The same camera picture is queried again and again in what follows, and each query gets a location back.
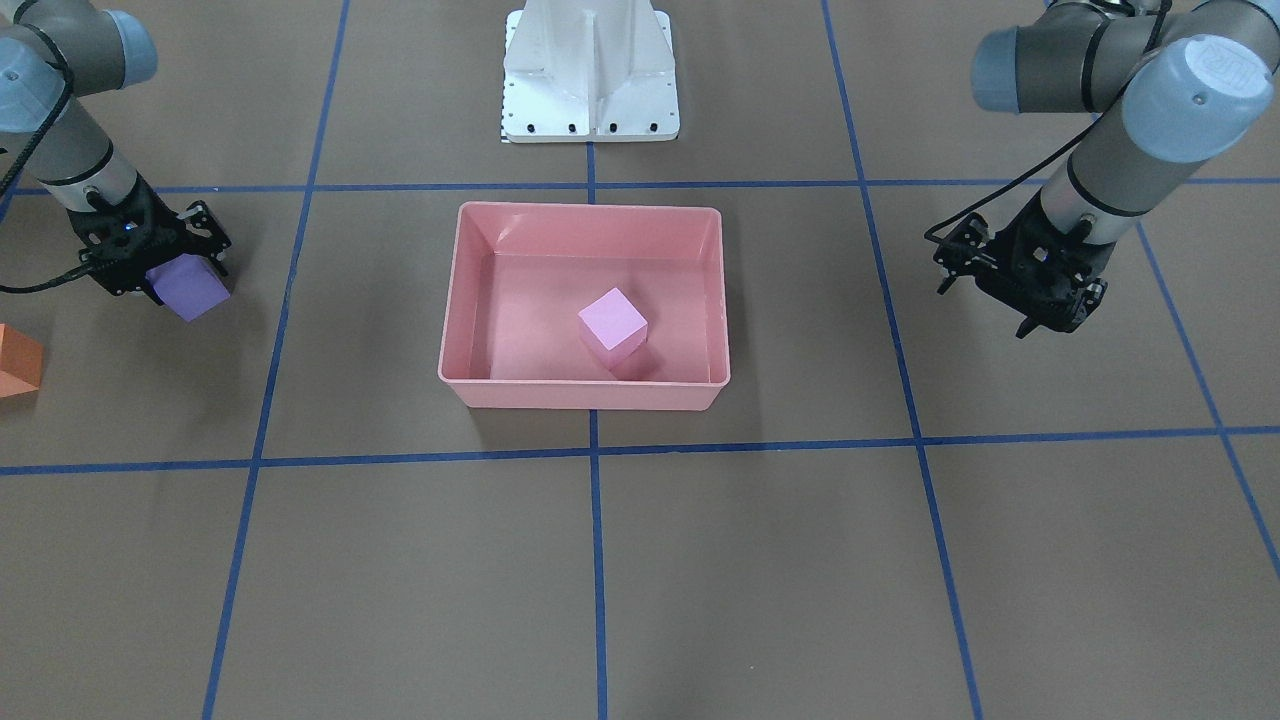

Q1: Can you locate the dark purple foam block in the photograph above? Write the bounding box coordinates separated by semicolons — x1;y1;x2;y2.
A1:
145;254;230;323

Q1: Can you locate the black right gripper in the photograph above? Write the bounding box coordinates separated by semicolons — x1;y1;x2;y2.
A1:
68;178;230;307

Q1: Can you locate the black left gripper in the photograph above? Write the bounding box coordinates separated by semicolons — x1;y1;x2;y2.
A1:
932;195;1111;340

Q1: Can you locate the orange foam block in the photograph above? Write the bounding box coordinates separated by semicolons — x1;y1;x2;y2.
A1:
1;323;45;398

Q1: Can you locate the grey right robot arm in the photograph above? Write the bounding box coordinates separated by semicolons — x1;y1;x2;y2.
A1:
1;1;230;322

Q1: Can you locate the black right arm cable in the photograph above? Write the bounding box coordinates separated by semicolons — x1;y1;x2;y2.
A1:
0;26;111;296

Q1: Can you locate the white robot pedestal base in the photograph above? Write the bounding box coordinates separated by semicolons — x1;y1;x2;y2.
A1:
500;1;681;143

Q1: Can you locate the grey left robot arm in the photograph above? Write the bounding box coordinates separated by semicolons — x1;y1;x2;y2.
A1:
925;1;1279;337

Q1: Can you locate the light pink foam block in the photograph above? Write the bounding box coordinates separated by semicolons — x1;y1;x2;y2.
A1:
577;287;649;355

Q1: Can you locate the pink plastic bin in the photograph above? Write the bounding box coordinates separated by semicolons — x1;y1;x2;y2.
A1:
438;201;731;411

